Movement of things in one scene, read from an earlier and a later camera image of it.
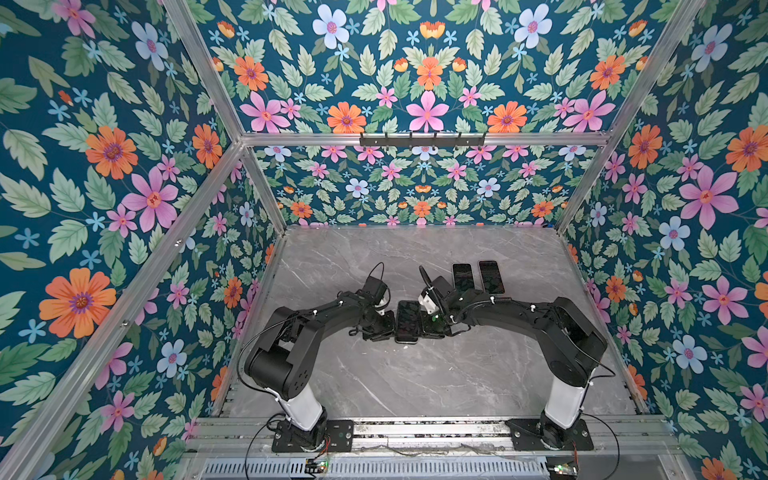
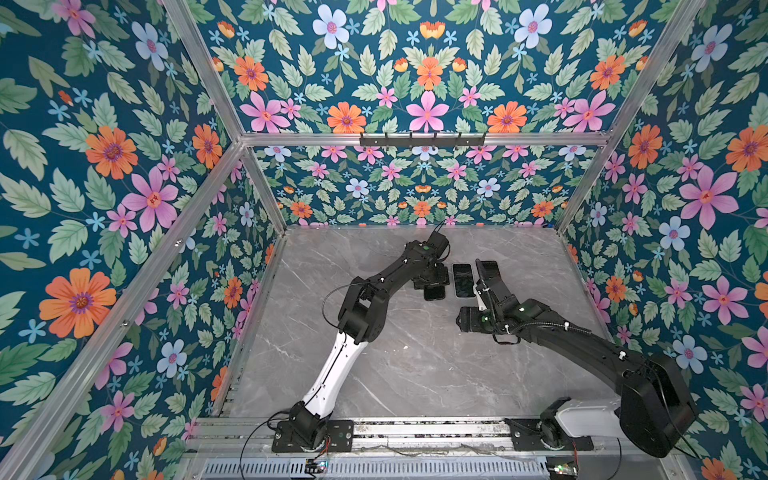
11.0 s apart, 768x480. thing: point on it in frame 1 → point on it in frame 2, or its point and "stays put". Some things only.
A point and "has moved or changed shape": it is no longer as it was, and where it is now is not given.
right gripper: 427,332 → 468,315
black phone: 463,276 stays put
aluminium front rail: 660,435 stays put
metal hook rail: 421,142 stays put
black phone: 408,321 has moved or changed shape
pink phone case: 491,277 stays put
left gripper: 389,330 → 442,277
